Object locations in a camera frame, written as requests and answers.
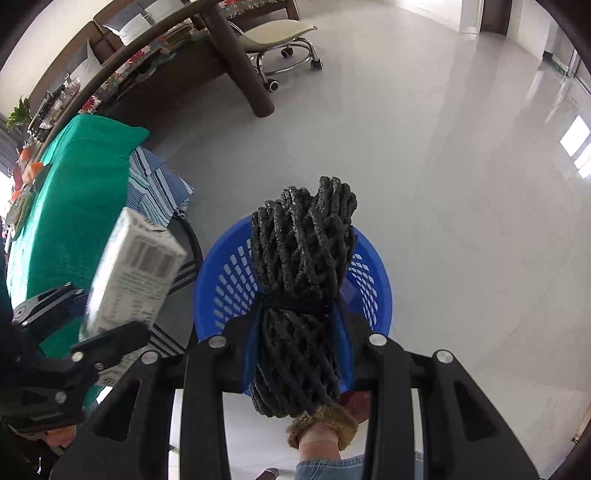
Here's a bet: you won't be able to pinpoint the dark brown door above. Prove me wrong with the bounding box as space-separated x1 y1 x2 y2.
480 0 513 35

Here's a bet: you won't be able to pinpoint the black foam net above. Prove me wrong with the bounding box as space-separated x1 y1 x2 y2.
249 175 358 419

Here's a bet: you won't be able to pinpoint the person's left hand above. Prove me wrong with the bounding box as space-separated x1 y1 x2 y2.
45 428 78 456

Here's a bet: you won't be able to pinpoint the white green milk carton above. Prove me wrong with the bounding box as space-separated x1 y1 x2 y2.
78 208 188 384

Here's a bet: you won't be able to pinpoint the brown wooden sofa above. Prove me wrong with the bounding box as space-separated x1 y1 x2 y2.
25 0 195 121

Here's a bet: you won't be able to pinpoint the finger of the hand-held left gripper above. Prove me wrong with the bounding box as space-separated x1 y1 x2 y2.
11 282 88 326
69 320 148 384

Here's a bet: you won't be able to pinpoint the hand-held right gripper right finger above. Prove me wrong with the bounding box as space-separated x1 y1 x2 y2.
330 300 541 480

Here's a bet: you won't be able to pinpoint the person's leg in jeans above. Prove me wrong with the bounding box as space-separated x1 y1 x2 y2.
295 425 423 480

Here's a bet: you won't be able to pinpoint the orange white plastic wrapper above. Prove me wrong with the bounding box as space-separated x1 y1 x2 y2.
18 147 47 185

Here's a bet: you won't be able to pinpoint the black metal table frame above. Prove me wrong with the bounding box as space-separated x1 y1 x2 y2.
166 215 205 356

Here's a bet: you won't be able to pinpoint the tan fuzzy slipper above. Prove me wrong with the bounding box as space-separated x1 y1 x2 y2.
285 407 361 450

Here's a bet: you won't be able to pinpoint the green tablecloth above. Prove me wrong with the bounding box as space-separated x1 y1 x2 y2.
4 114 151 361

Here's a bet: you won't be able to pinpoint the cream wheeled stool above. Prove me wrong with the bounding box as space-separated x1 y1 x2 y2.
231 21 324 93

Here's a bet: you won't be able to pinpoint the blue striped cloth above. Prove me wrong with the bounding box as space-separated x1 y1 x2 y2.
127 147 195 229

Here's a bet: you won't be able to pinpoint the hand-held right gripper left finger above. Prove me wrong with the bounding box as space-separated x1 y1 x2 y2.
48 302 264 480

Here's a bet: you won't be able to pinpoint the dark wooden coffee table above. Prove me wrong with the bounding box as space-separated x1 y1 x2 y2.
28 0 301 118

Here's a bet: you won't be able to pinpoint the blue plastic basket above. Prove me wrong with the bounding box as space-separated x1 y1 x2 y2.
191 215 393 398

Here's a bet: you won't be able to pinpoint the potted green plant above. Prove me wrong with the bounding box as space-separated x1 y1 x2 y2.
6 97 33 134

